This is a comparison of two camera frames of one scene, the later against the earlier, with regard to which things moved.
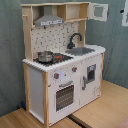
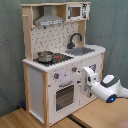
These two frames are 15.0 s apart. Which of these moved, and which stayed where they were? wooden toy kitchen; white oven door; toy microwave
Moved: toy microwave
Stayed: white oven door; wooden toy kitchen
